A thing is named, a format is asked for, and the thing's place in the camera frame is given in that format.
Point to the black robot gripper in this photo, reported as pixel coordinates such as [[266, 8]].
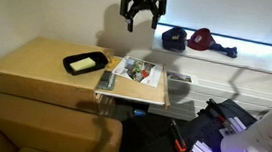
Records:
[[144, 1]]

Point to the wooden sliding tray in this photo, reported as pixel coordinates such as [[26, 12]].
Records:
[[135, 87]]

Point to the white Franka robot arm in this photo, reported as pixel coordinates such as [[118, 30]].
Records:
[[263, 145]]

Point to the navy blue baseball cap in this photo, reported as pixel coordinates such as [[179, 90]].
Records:
[[174, 37]]

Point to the colourful printed magazine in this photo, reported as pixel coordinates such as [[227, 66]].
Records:
[[138, 70]]

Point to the small yellow paper piece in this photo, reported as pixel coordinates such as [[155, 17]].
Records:
[[111, 63]]

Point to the black plastic dish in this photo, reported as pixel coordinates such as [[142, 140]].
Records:
[[101, 60]]

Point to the maroon baseball cap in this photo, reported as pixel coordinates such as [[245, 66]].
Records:
[[201, 39]]

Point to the small printed photo card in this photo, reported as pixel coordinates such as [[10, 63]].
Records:
[[179, 77]]

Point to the dark green booklet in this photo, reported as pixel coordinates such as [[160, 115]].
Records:
[[106, 80]]

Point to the yellow sponge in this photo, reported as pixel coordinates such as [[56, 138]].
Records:
[[82, 64]]

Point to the white window blind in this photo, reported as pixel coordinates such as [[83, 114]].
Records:
[[229, 14]]

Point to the dark blue cloth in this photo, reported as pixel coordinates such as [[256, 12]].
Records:
[[227, 49]]

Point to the white windowsill heater cover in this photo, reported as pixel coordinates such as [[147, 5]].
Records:
[[229, 78]]

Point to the light wooden cabinet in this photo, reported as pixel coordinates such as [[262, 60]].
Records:
[[39, 70]]

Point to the black red hand tool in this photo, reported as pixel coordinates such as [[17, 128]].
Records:
[[218, 113]]

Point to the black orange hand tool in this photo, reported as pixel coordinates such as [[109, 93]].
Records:
[[178, 137]]

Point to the black perforated mounting board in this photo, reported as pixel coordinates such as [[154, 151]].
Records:
[[204, 129]]

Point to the brown leather sofa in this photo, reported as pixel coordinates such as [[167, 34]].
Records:
[[37, 130]]

